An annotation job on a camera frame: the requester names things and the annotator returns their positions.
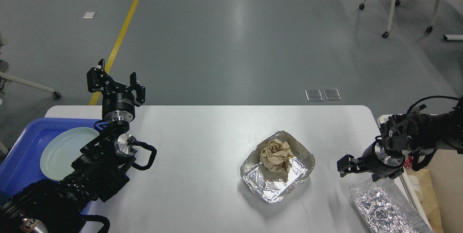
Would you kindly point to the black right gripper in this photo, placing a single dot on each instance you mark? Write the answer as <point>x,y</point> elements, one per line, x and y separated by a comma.
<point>381,162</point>

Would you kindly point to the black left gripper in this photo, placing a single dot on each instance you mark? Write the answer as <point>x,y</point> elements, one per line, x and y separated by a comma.
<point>116,104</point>

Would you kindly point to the cream paper cup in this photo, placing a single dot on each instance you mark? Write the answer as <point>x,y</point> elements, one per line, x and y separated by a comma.
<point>415,184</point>

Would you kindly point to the brown paper bag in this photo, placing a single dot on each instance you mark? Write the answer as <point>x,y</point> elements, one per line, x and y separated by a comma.
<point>430,203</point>

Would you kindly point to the mint green plate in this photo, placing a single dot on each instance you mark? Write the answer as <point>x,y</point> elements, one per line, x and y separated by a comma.
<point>58,155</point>

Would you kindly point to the aluminium foil tray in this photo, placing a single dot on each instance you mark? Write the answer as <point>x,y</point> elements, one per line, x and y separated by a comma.
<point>270,186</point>

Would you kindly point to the crushed red can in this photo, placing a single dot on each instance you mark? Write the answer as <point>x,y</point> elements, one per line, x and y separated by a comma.
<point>408,163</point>

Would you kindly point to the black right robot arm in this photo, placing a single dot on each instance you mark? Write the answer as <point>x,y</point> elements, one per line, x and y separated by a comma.
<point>412,134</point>

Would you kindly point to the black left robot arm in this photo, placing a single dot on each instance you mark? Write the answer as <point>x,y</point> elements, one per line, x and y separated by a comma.
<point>98,173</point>

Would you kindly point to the beige plastic bin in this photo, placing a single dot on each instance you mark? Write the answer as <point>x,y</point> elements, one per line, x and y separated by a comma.
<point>446,177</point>

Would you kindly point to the white floor marker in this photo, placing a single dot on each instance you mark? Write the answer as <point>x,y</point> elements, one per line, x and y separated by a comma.
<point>89,15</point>

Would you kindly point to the metal floor plate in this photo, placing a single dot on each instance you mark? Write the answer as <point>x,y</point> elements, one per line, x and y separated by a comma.
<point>313,95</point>
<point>332,95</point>

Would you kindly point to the crumpled brown paper ball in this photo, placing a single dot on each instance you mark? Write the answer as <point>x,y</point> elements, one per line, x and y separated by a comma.
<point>276,156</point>

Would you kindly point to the white chair left background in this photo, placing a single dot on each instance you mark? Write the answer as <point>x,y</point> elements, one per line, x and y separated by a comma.
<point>8,78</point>

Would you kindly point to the blue plastic tray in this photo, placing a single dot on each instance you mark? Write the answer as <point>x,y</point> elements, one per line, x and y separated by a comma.
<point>21,167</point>

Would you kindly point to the white bar on floor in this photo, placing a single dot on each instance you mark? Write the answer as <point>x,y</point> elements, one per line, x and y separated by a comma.
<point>452,37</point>

